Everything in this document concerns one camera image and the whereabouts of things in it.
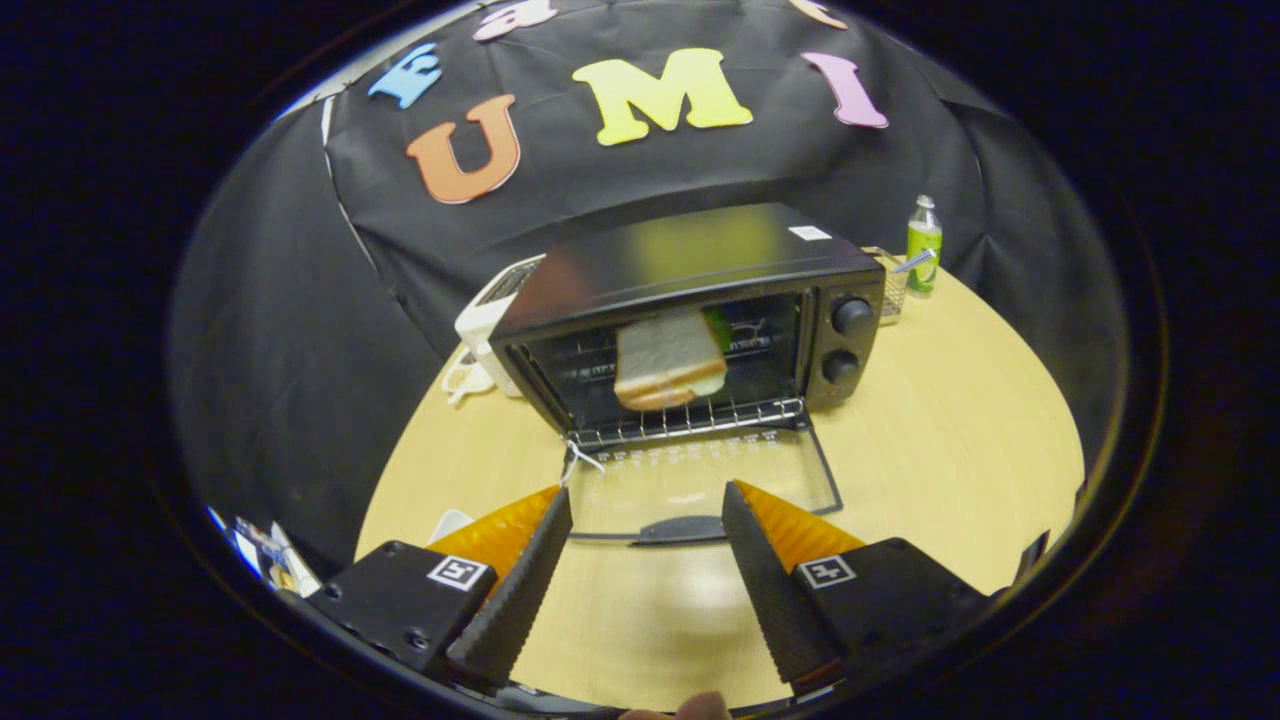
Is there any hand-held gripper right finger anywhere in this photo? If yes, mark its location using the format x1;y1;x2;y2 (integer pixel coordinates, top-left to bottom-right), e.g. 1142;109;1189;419
720;480;991;686

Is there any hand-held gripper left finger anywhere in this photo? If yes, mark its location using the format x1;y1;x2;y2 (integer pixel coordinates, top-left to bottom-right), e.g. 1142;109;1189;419
305;485;574;693

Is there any toast sandwich with lettuce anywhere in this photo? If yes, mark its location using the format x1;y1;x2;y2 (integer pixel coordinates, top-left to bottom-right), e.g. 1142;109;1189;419
612;308;733;413

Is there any black toaster oven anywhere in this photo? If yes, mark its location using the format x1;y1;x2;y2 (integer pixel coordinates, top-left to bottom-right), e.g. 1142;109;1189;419
488;203;888;546

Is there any white slot toaster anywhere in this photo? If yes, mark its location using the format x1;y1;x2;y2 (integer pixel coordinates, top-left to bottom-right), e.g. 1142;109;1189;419
455;253;546;399

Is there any small white patterned dish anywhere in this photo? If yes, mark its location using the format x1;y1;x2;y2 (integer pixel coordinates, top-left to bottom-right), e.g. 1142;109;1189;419
442;350;497;406

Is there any blue printed box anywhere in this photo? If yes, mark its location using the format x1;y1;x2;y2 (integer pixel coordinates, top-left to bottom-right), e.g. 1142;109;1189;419
230;516;323;601

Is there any clear mesh holder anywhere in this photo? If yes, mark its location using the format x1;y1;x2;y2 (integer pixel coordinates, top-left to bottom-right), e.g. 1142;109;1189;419
862;246;911;327

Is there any green label plastic bottle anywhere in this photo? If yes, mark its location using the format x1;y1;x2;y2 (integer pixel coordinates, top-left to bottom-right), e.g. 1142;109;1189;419
906;195;943;297

